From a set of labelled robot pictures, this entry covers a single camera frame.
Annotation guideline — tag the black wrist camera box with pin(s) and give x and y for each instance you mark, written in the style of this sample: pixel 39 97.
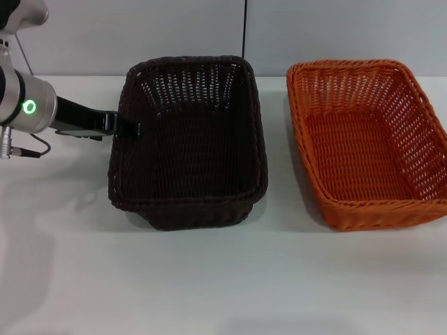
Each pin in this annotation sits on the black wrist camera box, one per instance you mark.
pixel 78 134

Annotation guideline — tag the dark brown wicker basket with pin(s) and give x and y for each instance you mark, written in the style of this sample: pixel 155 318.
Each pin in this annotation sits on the dark brown wicker basket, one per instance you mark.
pixel 195 146

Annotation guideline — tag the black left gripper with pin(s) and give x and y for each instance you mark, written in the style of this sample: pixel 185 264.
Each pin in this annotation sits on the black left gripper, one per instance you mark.
pixel 78 117

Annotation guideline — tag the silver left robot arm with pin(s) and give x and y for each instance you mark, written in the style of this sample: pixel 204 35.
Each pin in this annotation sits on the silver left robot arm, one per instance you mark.
pixel 28 104

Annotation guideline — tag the orange wicker basket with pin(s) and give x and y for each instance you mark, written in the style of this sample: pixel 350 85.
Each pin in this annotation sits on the orange wicker basket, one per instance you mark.
pixel 363 153

